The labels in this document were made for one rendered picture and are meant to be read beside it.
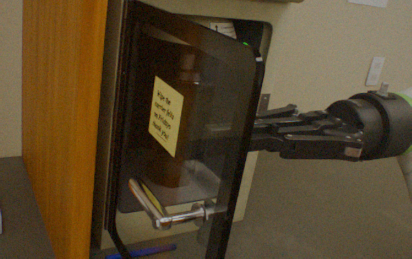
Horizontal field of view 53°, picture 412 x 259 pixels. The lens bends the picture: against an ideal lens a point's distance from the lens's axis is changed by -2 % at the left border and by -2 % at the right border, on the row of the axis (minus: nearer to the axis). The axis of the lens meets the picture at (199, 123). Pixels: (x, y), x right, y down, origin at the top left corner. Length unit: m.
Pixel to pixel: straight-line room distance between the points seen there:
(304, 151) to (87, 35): 0.29
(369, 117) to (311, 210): 0.54
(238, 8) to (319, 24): 0.78
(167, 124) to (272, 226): 0.51
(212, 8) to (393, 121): 0.33
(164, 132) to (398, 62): 1.48
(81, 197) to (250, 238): 0.41
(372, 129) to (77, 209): 0.41
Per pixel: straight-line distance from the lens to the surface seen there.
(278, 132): 0.47
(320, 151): 0.48
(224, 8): 0.71
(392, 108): 0.59
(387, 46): 1.80
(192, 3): 0.68
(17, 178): 1.03
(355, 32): 1.63
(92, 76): 0.55
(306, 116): 0.53
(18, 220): 0.89
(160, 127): 0.52
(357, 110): 0.55
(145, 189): 0.48
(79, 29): 0.54
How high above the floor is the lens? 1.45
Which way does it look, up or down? 21 degrees down
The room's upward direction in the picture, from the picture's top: 9 degrees clockwise
